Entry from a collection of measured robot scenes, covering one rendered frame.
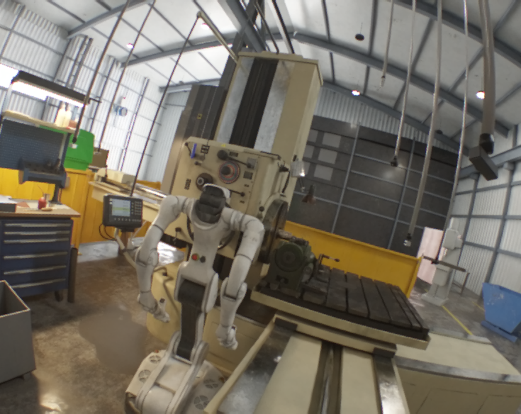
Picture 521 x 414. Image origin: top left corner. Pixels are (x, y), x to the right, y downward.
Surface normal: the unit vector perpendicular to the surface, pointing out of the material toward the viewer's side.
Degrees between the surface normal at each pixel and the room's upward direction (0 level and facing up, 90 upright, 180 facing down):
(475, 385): 90
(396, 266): 90
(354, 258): 90
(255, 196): 90
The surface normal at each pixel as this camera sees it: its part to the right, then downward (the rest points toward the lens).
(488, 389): -0.29, -0.02
